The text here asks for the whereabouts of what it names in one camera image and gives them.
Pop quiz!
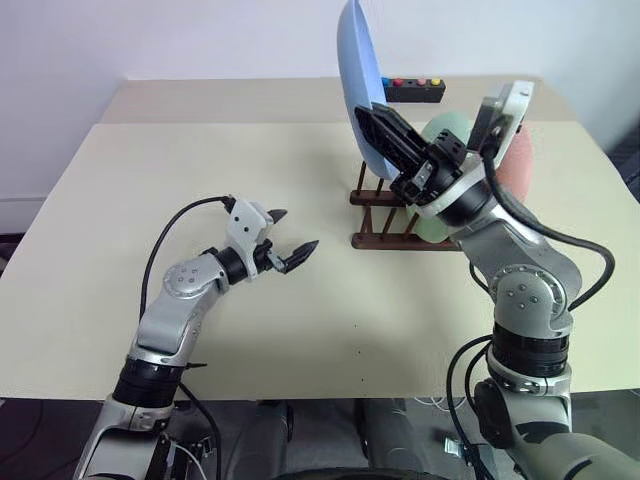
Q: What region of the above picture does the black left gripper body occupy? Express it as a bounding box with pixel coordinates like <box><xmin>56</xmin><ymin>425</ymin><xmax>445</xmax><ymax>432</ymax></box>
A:
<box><xmin>252</xmin><ymin>239</ymin><xmax>287</xmax><ymax>274</ymax></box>

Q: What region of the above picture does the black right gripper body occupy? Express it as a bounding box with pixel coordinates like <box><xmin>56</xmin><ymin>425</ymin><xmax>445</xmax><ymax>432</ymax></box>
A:
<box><xmin>388</xmin><ymin>128</ymin><xmax>470</xmax><ymax>207</ymax></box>

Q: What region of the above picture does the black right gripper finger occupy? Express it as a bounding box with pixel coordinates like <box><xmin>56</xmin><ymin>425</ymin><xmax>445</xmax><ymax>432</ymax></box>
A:
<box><xmin>353</xmin><ymin>105</ymin><xmax>427</xmax><ymax>177</ymax></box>
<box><xmin>372</xmin><ymin>103</ymin><xmax>432</xmax><ymax>151</ymax></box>

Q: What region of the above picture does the green plastic plate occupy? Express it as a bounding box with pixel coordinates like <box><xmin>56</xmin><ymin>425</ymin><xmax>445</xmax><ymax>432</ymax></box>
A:
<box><xmin>406</xmin><ymin>112</ymin><xmax>474</xmax><ymax>245</ymax></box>

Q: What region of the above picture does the pink plastic plate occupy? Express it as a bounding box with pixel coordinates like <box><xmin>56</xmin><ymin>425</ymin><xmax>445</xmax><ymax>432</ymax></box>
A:
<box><xmin>491</xmin><ymin>126</ymin><xmax>536</xmax><ymax>204</ymax></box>

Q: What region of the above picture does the blue plastic plate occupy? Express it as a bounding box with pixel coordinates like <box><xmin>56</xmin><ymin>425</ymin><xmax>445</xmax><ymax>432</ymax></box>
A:
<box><xmin>335</xmin><ymin>0</ymin><xmax>397</xmax><ymax>180</ymax></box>

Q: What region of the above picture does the brown wooden dish rack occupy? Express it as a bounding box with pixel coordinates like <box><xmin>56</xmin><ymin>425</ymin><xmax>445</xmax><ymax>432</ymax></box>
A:
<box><xmin>348</xmin><ymin>159</ymin><xmax>464</xmax><ymax>251</ymax></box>

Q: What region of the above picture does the black button box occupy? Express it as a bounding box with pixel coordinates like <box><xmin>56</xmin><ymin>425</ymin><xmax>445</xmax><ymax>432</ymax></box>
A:
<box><xmin>381</xmin><ymin>76</ymin><xmax>447</xmax><ymax>104</ymax></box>

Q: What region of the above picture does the dark object beside table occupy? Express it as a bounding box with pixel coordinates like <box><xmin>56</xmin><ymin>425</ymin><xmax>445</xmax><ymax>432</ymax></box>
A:
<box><xmin>610</xmin><ymin>133</ymin><xmax>640</xmax><ymax>187</ymax></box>

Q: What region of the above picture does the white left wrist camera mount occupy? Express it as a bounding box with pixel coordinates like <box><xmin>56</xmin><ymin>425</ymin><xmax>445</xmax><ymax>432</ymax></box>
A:
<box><xmin>226</xmin><ymin>199</ymin><xmax>274</xmax><ymax>279</ymax></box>

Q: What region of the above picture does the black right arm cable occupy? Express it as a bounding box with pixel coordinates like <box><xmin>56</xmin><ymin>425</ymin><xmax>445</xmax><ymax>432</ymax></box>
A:
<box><xmin>479</xmin><ymin>127</ymin><xmax>617</xmax><ymax>314</ymax></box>

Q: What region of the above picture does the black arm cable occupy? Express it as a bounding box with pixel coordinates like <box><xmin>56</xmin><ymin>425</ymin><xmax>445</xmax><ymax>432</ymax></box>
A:
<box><xmin>479</xmin><ymin>127</ymin><xmax>617</xmax><ymax>314</ymax></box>
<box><xmin>141</xmin><ymin>196</ymin><xmax>237</xmax><ymax>322</ymax></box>

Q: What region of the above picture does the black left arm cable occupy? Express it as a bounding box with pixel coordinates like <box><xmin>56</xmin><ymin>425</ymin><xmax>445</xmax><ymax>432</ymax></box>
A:
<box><xmin>141</xmin><ymin>196</ymin><xmax>237</xmax><ymax>322</ymax></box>

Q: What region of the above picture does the metal floor bracket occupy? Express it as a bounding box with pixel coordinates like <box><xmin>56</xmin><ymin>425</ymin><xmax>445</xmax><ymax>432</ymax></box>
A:
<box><xmin>443</xmin><ymin>436</ymin><xmax>472</xmax><ymax>459</ymax></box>

